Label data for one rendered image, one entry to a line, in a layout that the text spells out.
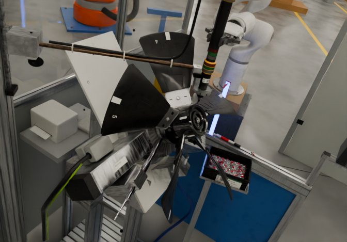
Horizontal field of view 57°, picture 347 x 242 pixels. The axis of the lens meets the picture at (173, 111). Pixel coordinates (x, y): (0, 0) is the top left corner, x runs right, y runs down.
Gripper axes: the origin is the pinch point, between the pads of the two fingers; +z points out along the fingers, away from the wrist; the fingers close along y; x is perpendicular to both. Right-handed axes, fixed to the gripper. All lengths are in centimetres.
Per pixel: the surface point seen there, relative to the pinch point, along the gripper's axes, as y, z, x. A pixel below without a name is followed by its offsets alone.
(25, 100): 70, 23, -50
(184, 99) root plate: 3.3, 6.2, -23.6
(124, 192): 3, 39, -45
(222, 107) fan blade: -6.0, -15.8, -32.7
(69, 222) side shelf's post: 53, 11, -136
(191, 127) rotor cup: -5.5, 15.3, -26.9
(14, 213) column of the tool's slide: 56, 43, -97
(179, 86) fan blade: 6.9, 5.2, -20.3
